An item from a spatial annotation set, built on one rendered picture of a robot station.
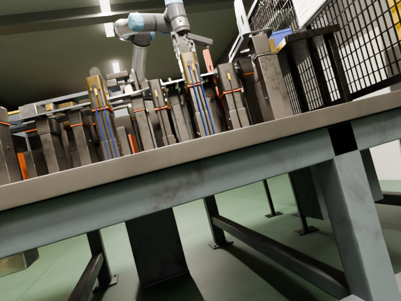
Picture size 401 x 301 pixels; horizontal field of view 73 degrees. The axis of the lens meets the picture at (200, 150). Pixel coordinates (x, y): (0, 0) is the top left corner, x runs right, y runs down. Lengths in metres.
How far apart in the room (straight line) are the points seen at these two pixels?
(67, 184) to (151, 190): 0.15
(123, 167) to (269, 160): 0.31
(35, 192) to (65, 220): 0.08
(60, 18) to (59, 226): 4.08
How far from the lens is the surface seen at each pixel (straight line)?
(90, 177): 0.51
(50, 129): 1.26
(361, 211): 0.76
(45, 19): 4.54
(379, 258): 0.81
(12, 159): 1.20
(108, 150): 1.02
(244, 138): 0.55
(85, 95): 1.60
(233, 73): 1.05
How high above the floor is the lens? 0.66
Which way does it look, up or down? 2 degrees up
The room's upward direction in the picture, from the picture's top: 15 degrees counter-clockwise
